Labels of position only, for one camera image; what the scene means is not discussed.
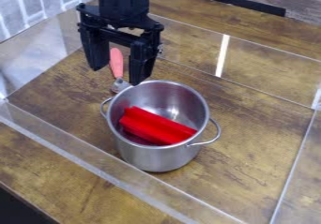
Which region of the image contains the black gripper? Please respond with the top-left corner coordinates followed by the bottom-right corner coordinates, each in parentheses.
top-left (76, 0), bottom-right (164, 85)

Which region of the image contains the silver metal pot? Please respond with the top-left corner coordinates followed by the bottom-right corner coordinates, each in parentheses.
top-left (100, 81), bottom-right (220, 172)

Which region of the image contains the red block object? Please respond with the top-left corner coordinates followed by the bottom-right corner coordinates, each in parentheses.
top-left (119, 106), bottom-right (196, 145)

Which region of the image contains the black strip on table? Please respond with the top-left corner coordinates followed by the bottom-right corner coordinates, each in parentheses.
top-left (211, 0), bottom-right (286, 17)

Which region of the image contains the red handled metal spoon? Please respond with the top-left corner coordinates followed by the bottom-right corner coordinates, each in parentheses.
top-left (109, 48), bottom-right (131, 93)

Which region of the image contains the clear acrylic enclosure wall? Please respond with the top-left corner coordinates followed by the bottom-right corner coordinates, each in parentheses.
top-left (0, 0), bottom-right (321, 224)

